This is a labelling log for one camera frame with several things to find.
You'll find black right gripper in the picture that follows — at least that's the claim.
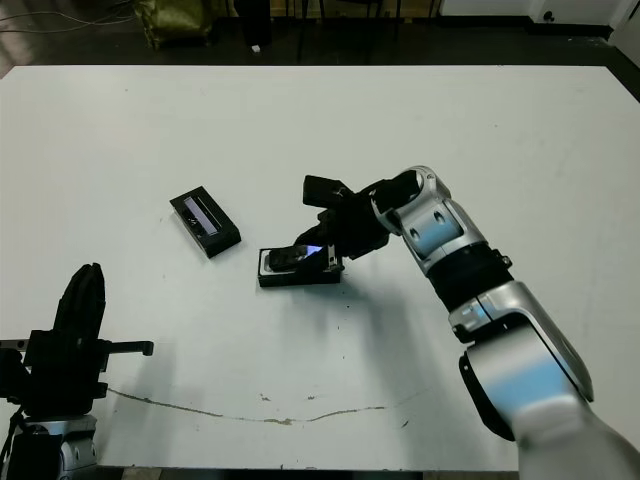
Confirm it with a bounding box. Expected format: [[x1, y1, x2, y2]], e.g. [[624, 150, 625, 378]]
[[297, 192, 389, 271]]

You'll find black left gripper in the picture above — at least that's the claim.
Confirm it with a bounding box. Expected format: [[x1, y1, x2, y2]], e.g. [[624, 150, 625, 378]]
[[24, 263, 155, 416]]

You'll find black slim camera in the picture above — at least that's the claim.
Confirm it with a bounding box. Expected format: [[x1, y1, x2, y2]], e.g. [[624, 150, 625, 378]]
[[267, 243, 325, 274]]

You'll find black box lid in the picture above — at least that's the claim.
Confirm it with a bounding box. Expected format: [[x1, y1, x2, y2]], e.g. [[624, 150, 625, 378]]
[[168, 184, 243, 260]]

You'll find black box with white insert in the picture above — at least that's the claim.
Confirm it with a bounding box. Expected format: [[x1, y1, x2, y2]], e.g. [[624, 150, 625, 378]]
[[257, 244, 345, 289]]

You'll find black upright leg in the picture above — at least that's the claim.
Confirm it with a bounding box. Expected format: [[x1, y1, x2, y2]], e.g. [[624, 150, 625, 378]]
[[242, 0, 274, 49]]

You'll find yellow-green bag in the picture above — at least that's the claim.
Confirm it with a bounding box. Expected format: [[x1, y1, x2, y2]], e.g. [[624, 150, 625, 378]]
[[133, 0, 214, 50]]

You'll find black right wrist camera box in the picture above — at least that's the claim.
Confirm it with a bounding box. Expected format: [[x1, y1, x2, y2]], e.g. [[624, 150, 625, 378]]
[[301, 174, 346, 210]]

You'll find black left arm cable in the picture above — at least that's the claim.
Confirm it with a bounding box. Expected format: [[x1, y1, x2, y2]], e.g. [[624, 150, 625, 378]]
[[0, 399, 27, 469]]

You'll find white floor cable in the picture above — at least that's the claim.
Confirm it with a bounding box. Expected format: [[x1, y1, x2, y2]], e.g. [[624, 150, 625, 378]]
[[0, 8, 137, 32]]

